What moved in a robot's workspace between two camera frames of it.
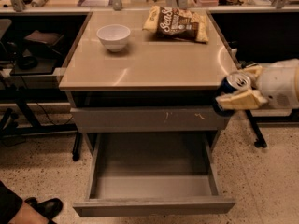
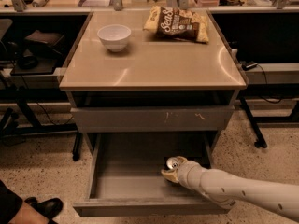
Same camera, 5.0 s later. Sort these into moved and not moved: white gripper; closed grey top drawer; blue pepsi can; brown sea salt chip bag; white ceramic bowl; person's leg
Moved: white gripper; blue pepsi can
Not moved: white ceramic bowl; brown sea salt chip bag; person's leg; closed grey top drawer
